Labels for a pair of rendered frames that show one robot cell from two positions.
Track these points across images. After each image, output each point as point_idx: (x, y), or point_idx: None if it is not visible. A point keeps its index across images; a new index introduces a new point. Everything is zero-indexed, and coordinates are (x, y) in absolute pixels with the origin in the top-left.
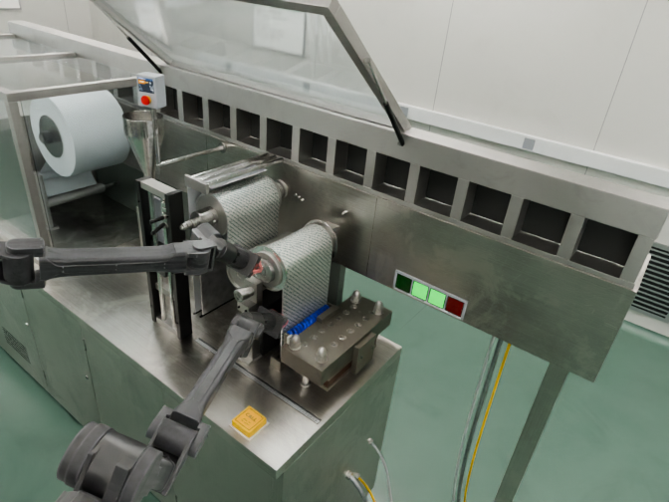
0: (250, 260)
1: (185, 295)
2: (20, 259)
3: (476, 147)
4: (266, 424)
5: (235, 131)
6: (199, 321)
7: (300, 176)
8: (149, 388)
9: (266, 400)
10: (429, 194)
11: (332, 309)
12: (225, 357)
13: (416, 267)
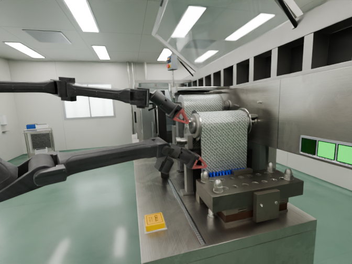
0: (174, 107)
1: None
2: (59, 81)
3: None
4: (164, 228)
5: (212, 85)
6: (176, 173)
7: (236, 92)
8: None
9: (177, 215)
10: (330, 64)
11: (245, 169)
12: (124, 146)
13: (320, 127)
